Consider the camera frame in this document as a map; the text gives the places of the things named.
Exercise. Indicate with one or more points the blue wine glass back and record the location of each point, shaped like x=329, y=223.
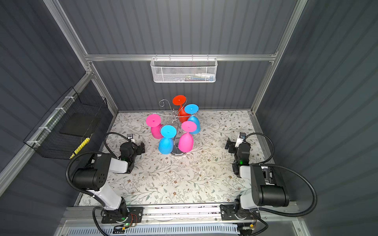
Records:
x=192, y=109

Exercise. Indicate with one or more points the red wine glass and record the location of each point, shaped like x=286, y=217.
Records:
x=181, y=100

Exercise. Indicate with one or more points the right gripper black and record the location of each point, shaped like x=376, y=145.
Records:
x=232, y=146

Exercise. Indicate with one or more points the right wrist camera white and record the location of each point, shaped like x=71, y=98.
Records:
x=241, y=136

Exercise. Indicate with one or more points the black wire wall basket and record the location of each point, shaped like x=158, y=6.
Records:
x=76, y=118

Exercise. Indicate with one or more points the pink wine glass front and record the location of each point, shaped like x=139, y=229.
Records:
x=186, y=141

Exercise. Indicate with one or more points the pink wine glass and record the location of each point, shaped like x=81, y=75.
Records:
x=186, y=141
x=154, y=122

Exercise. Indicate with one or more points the white mesh wall basket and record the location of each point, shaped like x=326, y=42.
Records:
x=164, y=71

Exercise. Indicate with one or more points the blue wine glass front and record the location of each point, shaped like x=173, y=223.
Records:
x=166, y=144

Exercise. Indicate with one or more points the items in white basket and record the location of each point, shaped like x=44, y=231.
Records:
x=202, y=77

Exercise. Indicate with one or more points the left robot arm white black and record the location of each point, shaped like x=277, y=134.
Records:
x=92, y=179

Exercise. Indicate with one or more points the blue wine glass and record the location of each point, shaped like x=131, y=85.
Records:
x=192, y=109
x=166, y=144

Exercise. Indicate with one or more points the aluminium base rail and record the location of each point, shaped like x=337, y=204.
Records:
x=148, y=214

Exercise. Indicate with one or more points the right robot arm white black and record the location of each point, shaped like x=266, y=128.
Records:
x=267, y=186

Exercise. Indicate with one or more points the chrome wine glass rack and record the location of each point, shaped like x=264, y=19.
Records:
x=173, y=120

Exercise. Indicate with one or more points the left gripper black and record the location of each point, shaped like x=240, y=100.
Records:
x=138, y=148

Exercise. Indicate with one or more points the yellow black object in basket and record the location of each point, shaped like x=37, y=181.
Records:
x=80, y=147

